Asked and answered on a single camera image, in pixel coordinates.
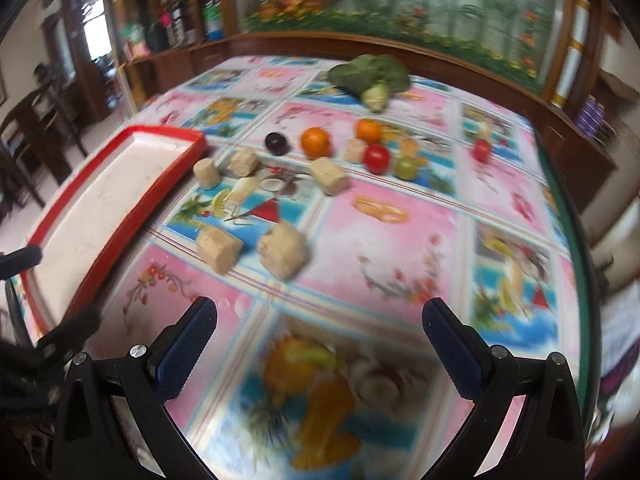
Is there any dark purple plum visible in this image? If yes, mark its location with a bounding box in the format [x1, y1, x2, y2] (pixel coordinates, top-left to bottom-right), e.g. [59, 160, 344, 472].
[265, 132, 290, 156]

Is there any green grape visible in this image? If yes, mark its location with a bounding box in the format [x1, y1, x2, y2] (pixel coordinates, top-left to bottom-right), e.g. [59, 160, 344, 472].
[394, 156, 418, 181]

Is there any large orange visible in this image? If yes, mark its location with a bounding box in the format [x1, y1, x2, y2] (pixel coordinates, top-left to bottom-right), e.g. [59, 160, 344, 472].
[299, 127, 332, 159]

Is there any dark wooden chair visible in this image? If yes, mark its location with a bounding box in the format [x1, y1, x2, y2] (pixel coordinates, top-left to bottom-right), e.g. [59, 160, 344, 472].
[0, 62, 91, 221]

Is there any purple cups stack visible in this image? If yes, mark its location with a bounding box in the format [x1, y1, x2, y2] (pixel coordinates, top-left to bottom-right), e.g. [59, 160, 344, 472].
[575, 94, 604, 139]

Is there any small beige sugarcane cube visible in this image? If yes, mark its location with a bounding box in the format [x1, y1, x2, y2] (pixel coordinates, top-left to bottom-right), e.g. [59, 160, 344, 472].
[343, 138, 368, 165]

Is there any beige sugarcane cylinder left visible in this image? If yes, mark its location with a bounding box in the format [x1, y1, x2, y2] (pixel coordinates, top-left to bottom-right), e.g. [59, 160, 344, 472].
[192, 157, 221, 190]

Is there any small orange right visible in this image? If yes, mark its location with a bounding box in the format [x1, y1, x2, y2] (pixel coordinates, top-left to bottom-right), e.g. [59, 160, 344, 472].
[354, 118, 383, 145]

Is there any green leafy bok choy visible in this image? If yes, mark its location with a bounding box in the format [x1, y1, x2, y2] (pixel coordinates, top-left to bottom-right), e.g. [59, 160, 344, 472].
[328, 54, 411, 113]

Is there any small red tomato far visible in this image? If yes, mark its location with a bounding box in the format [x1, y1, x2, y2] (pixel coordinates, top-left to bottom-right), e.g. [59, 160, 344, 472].
[473, 138, 492, 164]

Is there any green plastic bottle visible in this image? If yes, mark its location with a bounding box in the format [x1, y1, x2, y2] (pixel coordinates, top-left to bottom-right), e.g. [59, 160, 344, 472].
[203, 0, 224, 41]

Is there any red rimmed white tray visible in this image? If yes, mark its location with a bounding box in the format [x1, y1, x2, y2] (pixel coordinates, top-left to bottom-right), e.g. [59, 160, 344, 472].
[21, 125, 208, 334]

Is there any colourful fruit print tablecloth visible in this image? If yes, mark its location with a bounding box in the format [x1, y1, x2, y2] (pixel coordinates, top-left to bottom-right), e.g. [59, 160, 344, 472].
[87, 56, 589, 479]

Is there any wooden glass display cabinet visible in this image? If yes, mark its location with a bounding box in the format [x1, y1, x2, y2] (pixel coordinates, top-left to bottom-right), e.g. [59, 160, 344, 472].
[103, 0, 616, 209]

